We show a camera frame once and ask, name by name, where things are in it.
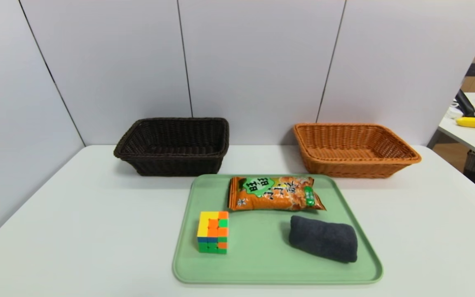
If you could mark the black slanted desk object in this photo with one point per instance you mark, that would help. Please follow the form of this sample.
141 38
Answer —
464 103

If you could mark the orange wicker basket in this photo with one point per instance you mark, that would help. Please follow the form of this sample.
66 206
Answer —
353 165

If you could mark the dark brown wicker basket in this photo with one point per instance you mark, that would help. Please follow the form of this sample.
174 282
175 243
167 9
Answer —
171 163

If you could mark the multicoloured puzzle cube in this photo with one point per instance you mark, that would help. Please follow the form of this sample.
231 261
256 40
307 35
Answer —
212 233

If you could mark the dark grey towel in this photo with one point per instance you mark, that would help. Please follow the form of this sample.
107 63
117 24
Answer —
324 239

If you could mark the light green plastic tray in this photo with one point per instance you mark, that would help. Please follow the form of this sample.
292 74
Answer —
258 247

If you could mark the orange snack bag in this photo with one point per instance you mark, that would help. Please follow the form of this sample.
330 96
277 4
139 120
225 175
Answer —
274 196

